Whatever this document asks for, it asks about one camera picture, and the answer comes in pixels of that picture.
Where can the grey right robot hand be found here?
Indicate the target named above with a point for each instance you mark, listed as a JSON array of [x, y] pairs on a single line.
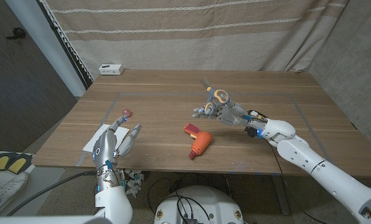
[[232, 115]]

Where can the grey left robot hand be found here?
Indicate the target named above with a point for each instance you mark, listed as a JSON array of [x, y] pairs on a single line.
[[104, 149]]

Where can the white tissue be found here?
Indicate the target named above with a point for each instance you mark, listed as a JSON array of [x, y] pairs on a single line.
[[89, 146]]

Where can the orange grey scissors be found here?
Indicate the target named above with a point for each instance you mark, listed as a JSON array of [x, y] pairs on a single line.
[[210, 93]]

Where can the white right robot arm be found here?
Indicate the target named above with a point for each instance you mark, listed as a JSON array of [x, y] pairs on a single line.
[[313, 161]]

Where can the orange toy drill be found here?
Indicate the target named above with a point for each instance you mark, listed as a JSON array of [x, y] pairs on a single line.
[[201, 143]]

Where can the pink ball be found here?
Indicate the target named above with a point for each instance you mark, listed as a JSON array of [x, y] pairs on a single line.
[[127, 112]]

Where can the white blue floral object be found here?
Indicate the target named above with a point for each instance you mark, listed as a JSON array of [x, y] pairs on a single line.
[[134, 183]]

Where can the white power strip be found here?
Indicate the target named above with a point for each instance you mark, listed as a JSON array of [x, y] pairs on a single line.
[[110, 69]]

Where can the yellow black foot pedal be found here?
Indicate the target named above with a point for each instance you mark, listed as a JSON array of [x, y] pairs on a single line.
[[19, 165], [0, 162]]

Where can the white robot chest rim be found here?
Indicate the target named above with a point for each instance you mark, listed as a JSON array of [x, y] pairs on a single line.
[[48, 220]]

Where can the beige striped backdrop curtain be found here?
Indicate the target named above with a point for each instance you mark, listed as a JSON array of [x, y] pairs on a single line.
[[173, 46]]

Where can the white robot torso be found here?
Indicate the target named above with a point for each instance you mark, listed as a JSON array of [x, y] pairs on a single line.
[[201, 202]]

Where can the grey metal table leg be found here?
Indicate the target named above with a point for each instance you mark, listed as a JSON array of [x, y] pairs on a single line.
[[280, 196]]

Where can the white shoe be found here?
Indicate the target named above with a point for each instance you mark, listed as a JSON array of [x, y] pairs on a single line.
[[8, 193]]

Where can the black white triangle-pattern trim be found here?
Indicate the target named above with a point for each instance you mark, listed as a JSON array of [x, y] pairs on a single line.
[[66, 46]]

